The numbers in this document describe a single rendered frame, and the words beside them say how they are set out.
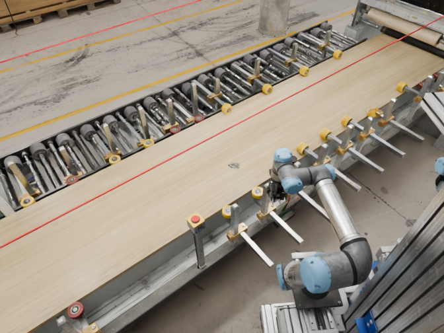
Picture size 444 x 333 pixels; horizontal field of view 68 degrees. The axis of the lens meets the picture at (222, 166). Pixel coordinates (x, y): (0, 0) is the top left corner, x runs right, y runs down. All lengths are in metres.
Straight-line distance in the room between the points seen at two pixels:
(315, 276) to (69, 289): 1.37
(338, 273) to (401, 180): 2.79
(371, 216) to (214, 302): 1.68
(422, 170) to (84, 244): 3.34
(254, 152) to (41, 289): 1.58
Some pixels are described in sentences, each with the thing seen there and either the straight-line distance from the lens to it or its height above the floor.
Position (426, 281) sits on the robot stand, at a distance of 1.17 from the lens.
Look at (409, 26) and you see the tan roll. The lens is 4.11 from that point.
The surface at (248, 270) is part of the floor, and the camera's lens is 2.91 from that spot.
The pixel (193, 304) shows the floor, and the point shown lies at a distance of 2.81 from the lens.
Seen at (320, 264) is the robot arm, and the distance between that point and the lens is 1.14.
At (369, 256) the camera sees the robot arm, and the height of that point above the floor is 1.64.
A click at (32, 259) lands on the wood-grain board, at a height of 0.90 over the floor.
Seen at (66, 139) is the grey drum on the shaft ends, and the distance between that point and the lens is 2.92.
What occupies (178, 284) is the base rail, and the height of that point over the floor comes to 0.70.
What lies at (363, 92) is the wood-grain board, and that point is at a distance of 3.24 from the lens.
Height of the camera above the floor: 2.64
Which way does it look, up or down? 48 degrees down
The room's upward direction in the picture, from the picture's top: 1 degrees counter-clockwise
